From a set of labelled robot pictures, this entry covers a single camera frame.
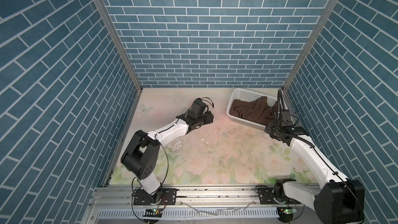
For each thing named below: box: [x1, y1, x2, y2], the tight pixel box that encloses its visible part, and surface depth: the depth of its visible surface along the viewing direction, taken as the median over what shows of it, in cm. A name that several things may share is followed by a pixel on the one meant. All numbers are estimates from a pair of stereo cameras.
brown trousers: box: [229, 96, 278, 125], surface depth 99 cm
